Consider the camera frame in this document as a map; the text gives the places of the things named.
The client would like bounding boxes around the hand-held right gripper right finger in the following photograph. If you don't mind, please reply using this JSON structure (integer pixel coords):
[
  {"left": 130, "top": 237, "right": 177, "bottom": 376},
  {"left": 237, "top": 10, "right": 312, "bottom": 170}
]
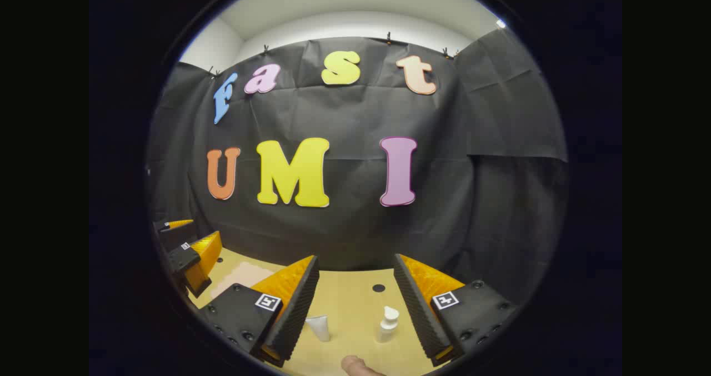
[{"left": 393, "top": 253, "right": 520, "bottom": 367}]

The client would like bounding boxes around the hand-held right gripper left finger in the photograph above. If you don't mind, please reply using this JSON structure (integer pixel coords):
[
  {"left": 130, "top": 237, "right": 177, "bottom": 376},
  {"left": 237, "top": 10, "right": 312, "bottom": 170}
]
[{"left": 199, "top": 255, "right": 321, "bottom": 368}]

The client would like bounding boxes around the white squeeze tube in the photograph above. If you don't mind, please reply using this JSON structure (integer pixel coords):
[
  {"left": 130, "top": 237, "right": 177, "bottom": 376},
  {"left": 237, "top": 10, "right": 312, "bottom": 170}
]
[{"left": 305, "top": 315, "right": 331, "bottom": 342}]

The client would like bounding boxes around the white pump bottle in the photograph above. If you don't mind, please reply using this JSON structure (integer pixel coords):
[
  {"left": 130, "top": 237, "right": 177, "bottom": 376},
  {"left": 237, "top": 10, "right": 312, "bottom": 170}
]
[{"left": 375, "top": 305, "right": 400, "bottom": 344}]

